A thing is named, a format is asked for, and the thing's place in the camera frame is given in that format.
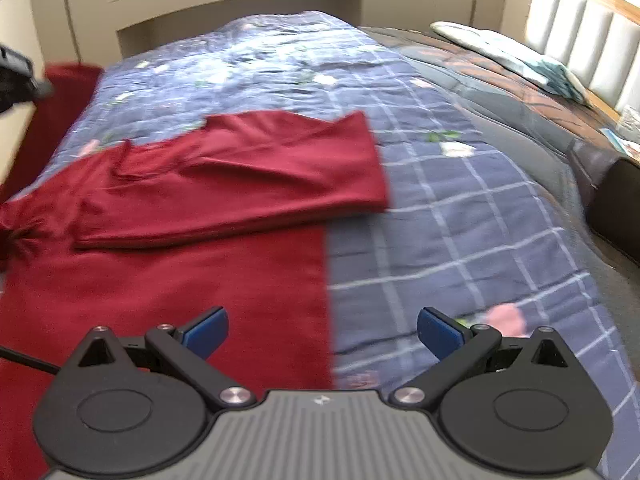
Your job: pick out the printed paper packet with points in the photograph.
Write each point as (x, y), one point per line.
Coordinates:
(625, 137)

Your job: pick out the white teal floral pillow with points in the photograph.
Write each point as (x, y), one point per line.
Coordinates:
(544, 72)

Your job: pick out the blue plaid floral quilt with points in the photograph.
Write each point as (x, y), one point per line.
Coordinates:
(484, 208)

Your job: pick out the padded white wooden headboard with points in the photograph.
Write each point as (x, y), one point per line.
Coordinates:
(598, 41)

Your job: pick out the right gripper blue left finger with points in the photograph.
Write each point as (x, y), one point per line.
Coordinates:
(186, 349)

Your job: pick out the black bag on bed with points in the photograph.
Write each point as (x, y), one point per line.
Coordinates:
(608, 185)

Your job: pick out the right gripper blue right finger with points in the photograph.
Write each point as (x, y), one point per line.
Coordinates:
(460, 351)

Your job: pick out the dark red shirt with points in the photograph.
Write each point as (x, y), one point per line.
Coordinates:
(231, 215)

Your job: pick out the dark red cloth at bedside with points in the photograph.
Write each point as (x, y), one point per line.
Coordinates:
(73, 88)

